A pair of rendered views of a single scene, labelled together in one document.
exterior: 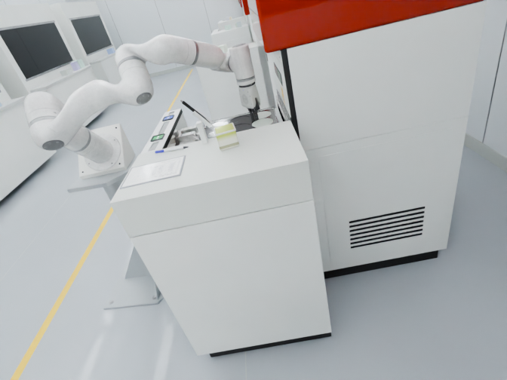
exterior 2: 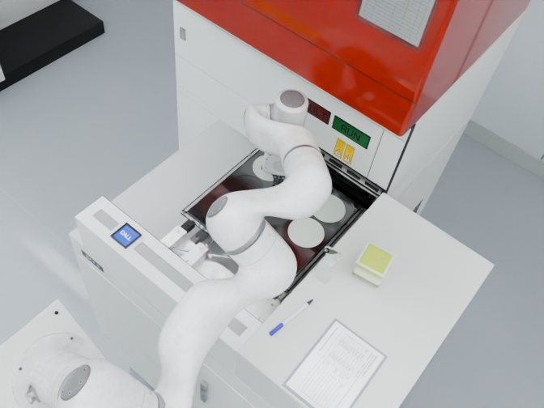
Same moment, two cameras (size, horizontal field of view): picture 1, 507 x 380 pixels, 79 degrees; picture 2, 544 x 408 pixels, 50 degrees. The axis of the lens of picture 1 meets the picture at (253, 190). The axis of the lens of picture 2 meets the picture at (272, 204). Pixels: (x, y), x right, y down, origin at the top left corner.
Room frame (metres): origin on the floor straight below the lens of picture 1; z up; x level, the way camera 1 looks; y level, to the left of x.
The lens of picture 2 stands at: (0.94, 0.87, 2.22)
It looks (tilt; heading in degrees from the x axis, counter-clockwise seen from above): 53 degrees down; 297
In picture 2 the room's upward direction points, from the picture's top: 9 degrees clockwise
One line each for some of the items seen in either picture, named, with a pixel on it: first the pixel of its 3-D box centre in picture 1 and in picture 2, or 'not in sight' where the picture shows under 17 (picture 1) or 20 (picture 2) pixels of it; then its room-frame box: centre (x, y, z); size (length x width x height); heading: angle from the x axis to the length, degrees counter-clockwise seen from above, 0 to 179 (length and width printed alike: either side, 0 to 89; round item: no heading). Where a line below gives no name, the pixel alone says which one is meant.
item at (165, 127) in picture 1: (168, 141); (165, 281); (1.47, 0.34, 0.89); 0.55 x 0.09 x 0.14; 175
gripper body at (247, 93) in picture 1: (249, 93); (282, 155); (1.42, -0.09, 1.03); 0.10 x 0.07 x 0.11; 28
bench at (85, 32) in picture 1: (89, 54); not in sight; (8.14, 2.87, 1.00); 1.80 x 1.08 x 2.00; 175
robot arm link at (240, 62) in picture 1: (241, 61); (286, 117); (1.42, -0.09, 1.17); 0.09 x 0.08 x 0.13; 38
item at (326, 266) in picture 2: (204, 125); (331, 260); (1.14, 0.12, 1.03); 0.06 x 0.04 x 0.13; 85
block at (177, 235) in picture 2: (188, 130); (172, 240); (1.54, 0.24, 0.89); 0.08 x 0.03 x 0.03; 85
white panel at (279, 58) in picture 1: (278, 81); (276, 104); (1.55, -0.25, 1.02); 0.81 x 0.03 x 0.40; 175
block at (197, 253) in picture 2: (187, 136); (193, 257); (1.46, 0.25, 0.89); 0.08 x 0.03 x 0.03; 85
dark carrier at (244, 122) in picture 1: (240, 128); (274, 210); (1.37, -0.01, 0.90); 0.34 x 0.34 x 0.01; 85
